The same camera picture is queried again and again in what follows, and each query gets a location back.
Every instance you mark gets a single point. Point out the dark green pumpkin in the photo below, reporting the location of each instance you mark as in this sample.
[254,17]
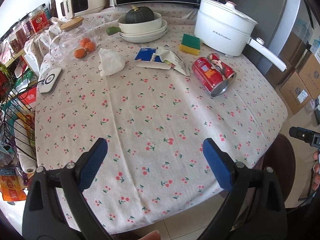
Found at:
[140,15]

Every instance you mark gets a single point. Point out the paper towel roll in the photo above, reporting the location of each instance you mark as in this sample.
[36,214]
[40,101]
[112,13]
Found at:
[25,150]

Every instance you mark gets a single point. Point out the white electric cooking pot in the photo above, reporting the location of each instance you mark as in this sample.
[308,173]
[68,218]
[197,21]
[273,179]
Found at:
[220,30]

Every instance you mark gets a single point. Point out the white electronic device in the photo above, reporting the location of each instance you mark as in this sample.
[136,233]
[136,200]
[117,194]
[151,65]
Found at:
[50,81]

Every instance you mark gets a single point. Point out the green and yellow sponge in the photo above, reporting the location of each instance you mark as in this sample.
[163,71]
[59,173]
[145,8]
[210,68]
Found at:
[190,43]

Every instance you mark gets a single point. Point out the blue and white box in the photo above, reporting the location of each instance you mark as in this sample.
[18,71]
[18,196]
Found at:
[316,51]

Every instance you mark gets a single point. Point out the cherry print tablecloth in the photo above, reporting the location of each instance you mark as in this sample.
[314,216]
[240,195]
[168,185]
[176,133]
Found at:
[155,120]

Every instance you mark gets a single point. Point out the person's left hand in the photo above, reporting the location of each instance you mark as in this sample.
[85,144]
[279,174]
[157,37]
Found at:
[148,236]

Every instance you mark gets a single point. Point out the white plate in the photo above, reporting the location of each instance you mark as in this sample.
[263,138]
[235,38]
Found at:
[145,40]
[162,30]

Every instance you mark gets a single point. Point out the brown chair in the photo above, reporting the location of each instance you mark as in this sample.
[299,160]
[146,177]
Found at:
[280,170]

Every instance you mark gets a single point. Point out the crumpled white paper wrapper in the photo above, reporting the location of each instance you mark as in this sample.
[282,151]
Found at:
[175,60]

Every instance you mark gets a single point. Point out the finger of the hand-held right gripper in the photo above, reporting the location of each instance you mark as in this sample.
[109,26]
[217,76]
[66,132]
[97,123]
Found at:
[303,135]

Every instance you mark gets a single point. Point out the white bowl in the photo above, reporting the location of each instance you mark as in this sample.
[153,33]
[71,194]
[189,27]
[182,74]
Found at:
[142,27]

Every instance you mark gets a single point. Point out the grey refrigerator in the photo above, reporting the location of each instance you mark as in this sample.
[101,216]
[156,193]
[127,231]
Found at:
[275,17]

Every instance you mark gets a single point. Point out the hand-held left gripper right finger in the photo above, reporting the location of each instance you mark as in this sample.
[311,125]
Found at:
[218,165]

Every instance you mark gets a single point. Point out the red drink can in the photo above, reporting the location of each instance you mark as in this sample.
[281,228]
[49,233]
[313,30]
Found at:
[212,76]

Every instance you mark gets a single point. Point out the small orange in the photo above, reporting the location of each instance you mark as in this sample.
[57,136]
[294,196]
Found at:
[85,41]
[80,53]
[90,46]

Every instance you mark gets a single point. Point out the glass pitcher with wooden lid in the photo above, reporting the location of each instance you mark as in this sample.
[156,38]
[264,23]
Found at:
[70,35]

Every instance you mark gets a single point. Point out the red box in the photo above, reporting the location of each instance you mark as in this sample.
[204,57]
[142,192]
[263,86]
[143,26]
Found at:
[28,96]

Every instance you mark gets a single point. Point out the green vegetable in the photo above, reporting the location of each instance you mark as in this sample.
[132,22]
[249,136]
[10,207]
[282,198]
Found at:
[112,30]

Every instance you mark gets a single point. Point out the person's right hand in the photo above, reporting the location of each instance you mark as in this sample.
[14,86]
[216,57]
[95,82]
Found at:
[315,180]

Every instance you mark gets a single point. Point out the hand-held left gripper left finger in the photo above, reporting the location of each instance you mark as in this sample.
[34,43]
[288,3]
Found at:
[92,165]

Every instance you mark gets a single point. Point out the orange snack packet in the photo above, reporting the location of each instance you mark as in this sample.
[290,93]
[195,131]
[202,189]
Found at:
[12,190]

